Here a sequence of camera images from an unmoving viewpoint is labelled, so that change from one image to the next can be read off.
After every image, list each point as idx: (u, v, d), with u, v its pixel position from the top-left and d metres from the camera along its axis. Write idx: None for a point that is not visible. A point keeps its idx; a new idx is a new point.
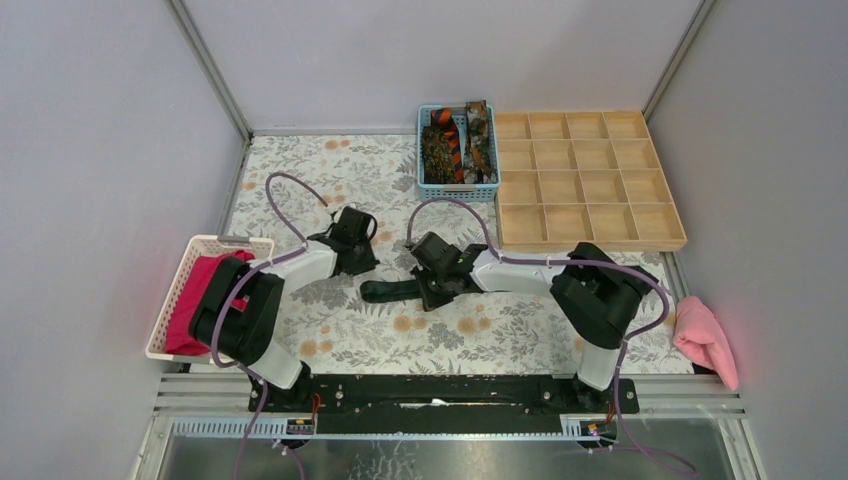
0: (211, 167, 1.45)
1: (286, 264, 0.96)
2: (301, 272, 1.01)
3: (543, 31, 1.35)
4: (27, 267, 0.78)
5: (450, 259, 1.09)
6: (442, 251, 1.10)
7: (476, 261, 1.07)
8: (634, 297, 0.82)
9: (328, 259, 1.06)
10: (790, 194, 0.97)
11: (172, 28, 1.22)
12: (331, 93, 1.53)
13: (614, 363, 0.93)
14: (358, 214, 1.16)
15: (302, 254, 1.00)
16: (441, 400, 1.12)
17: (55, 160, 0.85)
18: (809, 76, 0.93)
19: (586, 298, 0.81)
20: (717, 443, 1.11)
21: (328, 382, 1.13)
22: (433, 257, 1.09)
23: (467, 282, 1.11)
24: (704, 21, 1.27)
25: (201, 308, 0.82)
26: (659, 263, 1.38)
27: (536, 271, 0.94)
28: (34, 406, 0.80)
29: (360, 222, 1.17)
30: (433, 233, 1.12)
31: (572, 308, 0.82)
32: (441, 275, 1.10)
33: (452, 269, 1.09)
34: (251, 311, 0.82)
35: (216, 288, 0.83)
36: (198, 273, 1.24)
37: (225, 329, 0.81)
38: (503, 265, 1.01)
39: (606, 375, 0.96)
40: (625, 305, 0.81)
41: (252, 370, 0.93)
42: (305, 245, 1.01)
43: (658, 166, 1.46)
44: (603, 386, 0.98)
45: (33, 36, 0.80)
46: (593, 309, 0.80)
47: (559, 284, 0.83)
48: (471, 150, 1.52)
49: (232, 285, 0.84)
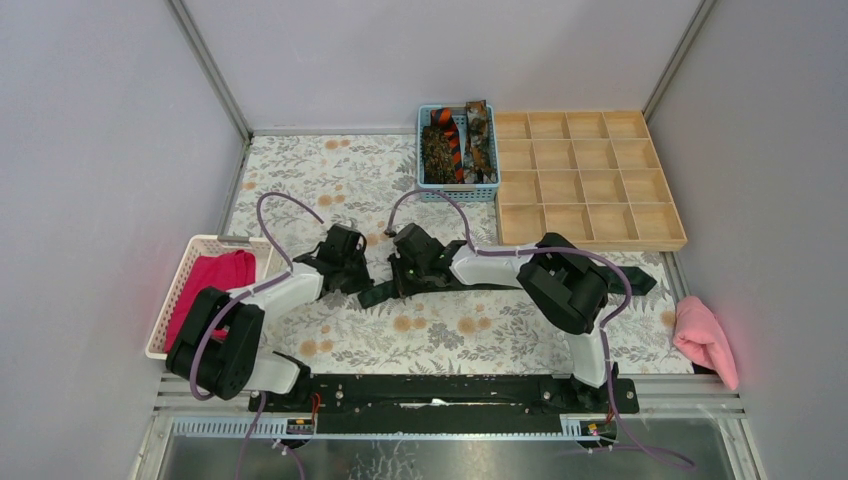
0: (211, 167, 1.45)
1: (270, 290, 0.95)
2: (284, 300, 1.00)
3: (543, 31, 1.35)
4: (26, 266, 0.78)
5: (432, 253, 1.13)
6: (425, 244, 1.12)
7: (455, 253, 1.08)
8: (601, 285, 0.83)
9: (313, 282, 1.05)
10: (790, 194, 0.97)
11: (172, 29, 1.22)
12: (331, 93, 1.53)
13: (600, 359, 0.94)
14: (344, 233, 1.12)
15: (287, 280, 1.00)
16: (441, 400, 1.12)
17: (56, 162, 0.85)
18: (810, 75, 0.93)
19: (552, 285, 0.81)
20: (717, 443, 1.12)
21: (328, 382, 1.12)
22: (414, 250, 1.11)
23: (448, 275, 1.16)
24: (704, 21, 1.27)
25: (179, 342, 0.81)
26: (659, 263, 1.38)
27: (506, 261, 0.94)
28: (36, 405, 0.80)
29: (346, 242, 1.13)
30: (415, 225, 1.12)
31: (539, 296, 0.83)
32: (423, 269, 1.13)
33: (434, 263, 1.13)
34: (229, 345, 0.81)
35: (195, 319, 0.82)
36: (198, 276, 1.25)
37: (205, 362, 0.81)
38: (479, 258, 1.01)
39: (598, 372, 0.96)
40: (591, 292, 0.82)
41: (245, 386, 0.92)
42: (289, 270, 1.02)
43: (658, 166, 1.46)
44: (600, 383, 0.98)
45: (34, 38, 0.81)
46: (560, 297, 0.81)
47: (526, 271, 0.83)
48: (471, 150, 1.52)
49: (210, 317, 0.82)
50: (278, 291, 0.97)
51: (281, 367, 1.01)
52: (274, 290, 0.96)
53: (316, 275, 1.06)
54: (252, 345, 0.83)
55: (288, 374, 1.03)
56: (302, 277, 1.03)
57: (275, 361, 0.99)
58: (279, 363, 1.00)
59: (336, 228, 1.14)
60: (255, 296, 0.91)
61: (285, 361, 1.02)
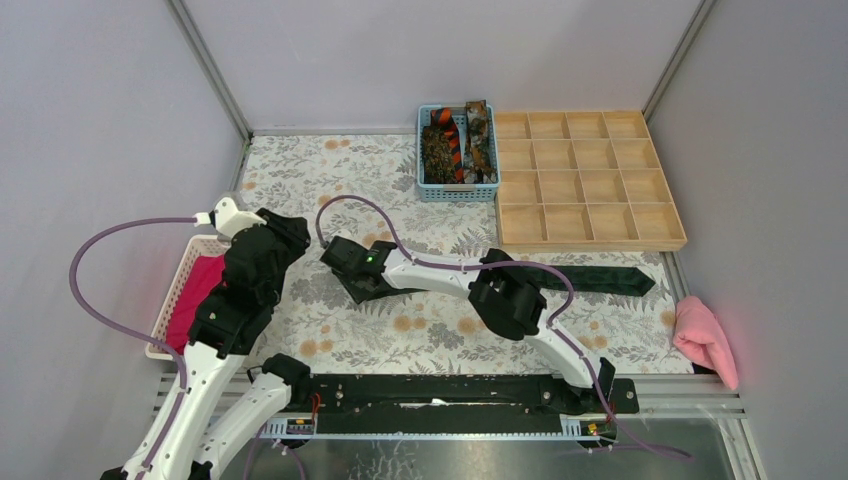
0: (211, 168, 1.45)
1: (167, 441, 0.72)
2: (206, 416, 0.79)
3: (543, 32, 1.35)
4: (27, 264, 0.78)
5: (357, 259, 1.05)
6: (349, 251, 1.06)
7: (387, 258, 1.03)
8: (533, 291, 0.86)
9: (235, 356, 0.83)
10: (790, 194, 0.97)
11: (172, 28, 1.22)
12: (330, 92, 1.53)
13: (574, 357, 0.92)
14: (246, 259, 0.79)
15: (184, 404, 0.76)
16: (441, 400, 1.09)
17: (56, 160, 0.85)
18: (810, 75, 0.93)
19: (495, 302, 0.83)
20: (716, 443, 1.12)
21: (328, 382, 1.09)
22: (342, 260, 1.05)
23: (377, 279, 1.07)
24: (704, 21, 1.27)
25: None
26: (659, 263, 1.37)
27: (451, 275, 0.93)
28: (37, 406, 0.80)
29: (253, 269, 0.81)
30: (337, 237, 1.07)
31: (487, 314, 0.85)
32: (352, 276, 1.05)
33: (362, 268, 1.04)
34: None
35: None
36: (198, 275, 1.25)
37: None
38: (415, 267, 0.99)
39: (584, 373, 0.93)
40: (527, 300, 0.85)
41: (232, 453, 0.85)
42: (183, 388, 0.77)
43: (658, 166, 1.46)
44: (589, 384, 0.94)
45: (35, 38, 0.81)
46: (502, 312, 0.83)
47: (475, 292, 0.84)
48: (471, 150, 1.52)
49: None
50: (177, 436, 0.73)
51: (261, 410, 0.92)
52: (170, 438, 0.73)
53: (221, 364, 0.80)
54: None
55: (278, 399, 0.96)
56: (204, 380, 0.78)
57: (245, 415, 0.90)
58: (256, 409, 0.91)
59: (232, 252, 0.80)
60: (154, 464, 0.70)
61: (263, 403, 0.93)
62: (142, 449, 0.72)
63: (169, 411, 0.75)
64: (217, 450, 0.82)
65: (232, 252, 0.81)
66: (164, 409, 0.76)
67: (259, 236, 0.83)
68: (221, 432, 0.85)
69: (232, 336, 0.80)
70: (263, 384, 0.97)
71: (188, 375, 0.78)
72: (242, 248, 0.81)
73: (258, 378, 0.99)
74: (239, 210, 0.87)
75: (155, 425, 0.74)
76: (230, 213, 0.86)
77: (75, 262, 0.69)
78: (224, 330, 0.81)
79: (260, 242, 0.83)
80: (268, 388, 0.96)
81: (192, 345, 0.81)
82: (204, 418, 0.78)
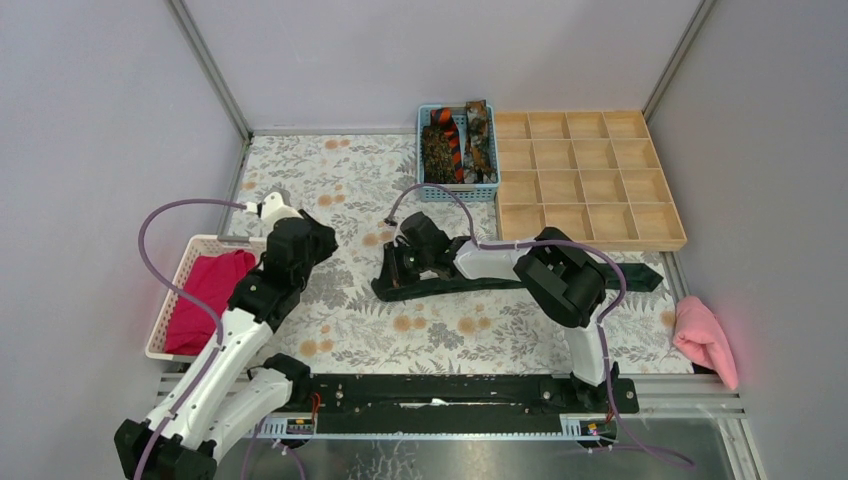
0: (211, 167, 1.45)
1: (195, 392, 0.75)
2: (230, 379, 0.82)
3: (544, 32, 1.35)
4: (26, 265, 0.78)
5: (437, 248, 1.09)
6: (432, 236, 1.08)
7: (461, 248, 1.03)
8: (597, 281, 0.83)
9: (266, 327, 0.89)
10: (790, 195, 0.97)
11: (172, 29, 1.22)
12: (331, 92, 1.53)
13: (600, 355, 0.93)
14: (286, 241, 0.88)
15: (217, 360, 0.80)
16: (441, 400, 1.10)
17: (54, 160, 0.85)
18: (810, 76, 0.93)
19: (549, 277, 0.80)
20: (717, 443, 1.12)
21: (328, 382, 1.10)
22: (423, 241, 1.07)
23: (453, 271, 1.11)
24: (703, 22, 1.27)
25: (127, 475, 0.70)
26: (659, 263, 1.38)
27: (506, 255, 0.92)
28: (36, 406, 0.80)
29: (291, 250, 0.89)
30: (424, 216, 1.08)
31: (537, 289, 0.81)
32: (428, 263, 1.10)
33: (439, 259, 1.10)
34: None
35: (124, 459, 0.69)
36: (199, 276, 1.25)
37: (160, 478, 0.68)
38: (481, 252, 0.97)
39: (597, 369, 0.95)
40: (588, 286, 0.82)
41: (231, 441, 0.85)
42: (217, 346, 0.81)
43: (658, 166, 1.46)
44: (598, 381, 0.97)
45: (34, 39, 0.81)
46: (556, 289, 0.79)
47: (522, 263, 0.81)
48: (471, 150, 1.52)
49: (137, 452, 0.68)
50: (206, 390, 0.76)
51: (264, 398, 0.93)
52: (200, 390, 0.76)
53: (256, 330, 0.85)
54: (196, 471, 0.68)
55: (280, 392, 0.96)
56: (238, 342, 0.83)
57: (251, 399, 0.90)
58: (258, 398, 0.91)
59: (274, 235, 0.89)
60: (180, 413, 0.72)
61: (265, 394, 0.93)
62: (169, 399, 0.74)
63: (201, 366, 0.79)
64: (221, 430, 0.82)
65: (272, 236, 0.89)
66: (198, 362, 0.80)
67: (298, 224, 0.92)
68: (226, 416, 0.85)
69: (267, 307, 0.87)
70: (265, 377, 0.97)
71: (224, 335, 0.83)
72: (283, 231, 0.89)
73: (259, 373, 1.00)
74: (284, 204, 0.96)
75: (185, 377, 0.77)
76: (275, 208, 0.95)
77: (143, 227, 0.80)
78: (261, 302, 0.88)
79: (298, 228, 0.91)
80: (270, 381, 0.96)
81: (231, 310, 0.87)
82: (231, 380, 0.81)
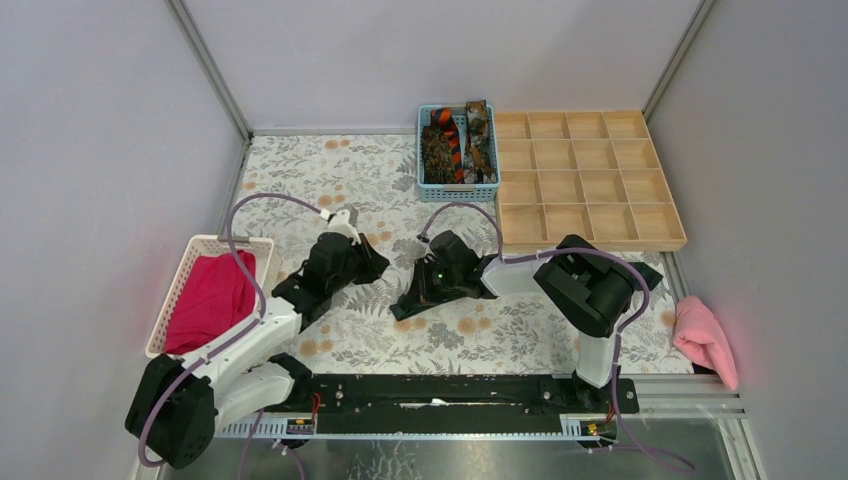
0: (211, 168, 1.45)
1: (230, 349, 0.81)
2: (259, 349, 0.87)
3: (544, 33, 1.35)
4: (26, 266, 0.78)
5: (466, 266, 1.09)
6: (462, 255, 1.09)
7: (489, 263, 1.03)
8: (624, 289, 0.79)
9: (297, 319, 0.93)
10: (790, 195, 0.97)
11: (172, 30, 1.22)
12: (331, 93, 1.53)
13: (610, 360, 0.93)
14: (327, 253, 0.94)
15: (255, 329, 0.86)
16: (441, 400, 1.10)
17: (55, 161, 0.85)
18: (812, 75, 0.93)
19: (571, 284, 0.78)
20: (717, 443, 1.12)
21: (328, 382, 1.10)
22: (453, 259, 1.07)
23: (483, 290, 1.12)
24: (704, 22, 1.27)
25: (132, 411, 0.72)
26: (659, 263, 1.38)
27: (528, 267, 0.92)
28: (37, 406, 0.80)
29: (331, 262, 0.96)
30: (455, 235, 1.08)
31: (558, 297, 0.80)
32: (458, 281, 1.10)
33: (468, 277, 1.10)
34: (173, 424, 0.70)
35: (145, 390, 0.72)
36: (198, 276, 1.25)
37: (163, 427, 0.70)
38: (506, 266, 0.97)
39: (604, 372, 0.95)
40: (613, 294, 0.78)
41: (228, 418, 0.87)
42: (258, 317, 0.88)
43: (658, 166, 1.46)
44: (602, 383, 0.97)
45: (34, 41, 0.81)
46: (577, 295, 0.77)
47: (544, 270, 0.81)
48: (471, 150, 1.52)
49: (162, 386, 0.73)
50: (238, 350, 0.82)
51: (266, 388, 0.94)
52: (234, 348, 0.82)
53: (294, 317, 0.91)
54: (202, 426, 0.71)
55: (279, 387, 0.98)
56: (276, 321, 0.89)
57: (256, 383, 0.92)
58: (262, 385, 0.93)
59: (318, 247, 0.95)
60: (213, 360, 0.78)
61: (268, 382, 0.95)
62: (204, 349, 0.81)
63: (239, 330, 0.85)
64: (225, 404, 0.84)
65: (318, 248, 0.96)
66: (238, 326, 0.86)
67: (342, 239, 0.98)
68: (234, 392, 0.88)
69: (305, 304, 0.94)
70: (271, 369, 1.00)
71: (265, 312, 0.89)
72: (326, 243, 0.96)
73: (266, 365, 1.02)
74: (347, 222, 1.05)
75: (224, 334, 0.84)
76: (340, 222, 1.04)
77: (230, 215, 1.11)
78: (301, 299, 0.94)
79: (341, 243, 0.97)
80: (274, 374, 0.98)
81: (274, 298, 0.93)
82: (258, 351, 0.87)
